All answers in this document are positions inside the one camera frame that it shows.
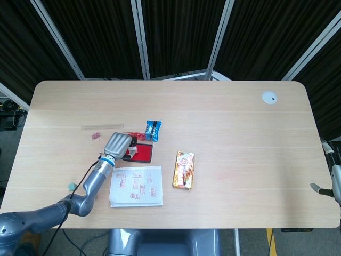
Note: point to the small rectangular eraser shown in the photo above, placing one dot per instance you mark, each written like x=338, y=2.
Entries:
x=71, y=186

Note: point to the red ink pad case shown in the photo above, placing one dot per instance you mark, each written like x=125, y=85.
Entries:
x=145, y=153

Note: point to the yellow snack box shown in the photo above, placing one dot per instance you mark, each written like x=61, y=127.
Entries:
x=183, y=170

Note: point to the white and red stamp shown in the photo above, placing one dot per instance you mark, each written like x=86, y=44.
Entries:
x=132, y=149

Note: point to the black curtain panel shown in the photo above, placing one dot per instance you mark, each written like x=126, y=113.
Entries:
x=24, y=48
x=274, y=34
x=183, y=34
x=96, y=37

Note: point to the lined white notepad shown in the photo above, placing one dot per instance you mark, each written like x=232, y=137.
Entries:
x=136, y=197

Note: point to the pink binder clip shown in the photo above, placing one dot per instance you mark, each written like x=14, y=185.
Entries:
x=96, y=136

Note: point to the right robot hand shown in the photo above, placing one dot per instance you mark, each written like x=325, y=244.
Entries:
x=336, y=184

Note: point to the grey partition frame post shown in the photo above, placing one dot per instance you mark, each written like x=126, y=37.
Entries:
x=57, y=37
x=141, y=40
x=219, y=40
x=311, y=49

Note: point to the blue snack packet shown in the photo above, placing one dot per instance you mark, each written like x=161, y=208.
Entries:
x=153, y=130

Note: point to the grey robot torso base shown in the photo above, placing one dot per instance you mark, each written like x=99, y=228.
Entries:
x=162, y=242

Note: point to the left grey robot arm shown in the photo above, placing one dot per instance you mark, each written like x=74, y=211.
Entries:
x=92, y=184

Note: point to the clear plastic ruler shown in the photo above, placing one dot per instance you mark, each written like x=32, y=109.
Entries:
x=102, y=126

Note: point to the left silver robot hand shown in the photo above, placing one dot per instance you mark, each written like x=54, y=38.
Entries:
x=117, y=145

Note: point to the black floor equipment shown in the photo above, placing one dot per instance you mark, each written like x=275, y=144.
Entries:
x=9, y=117

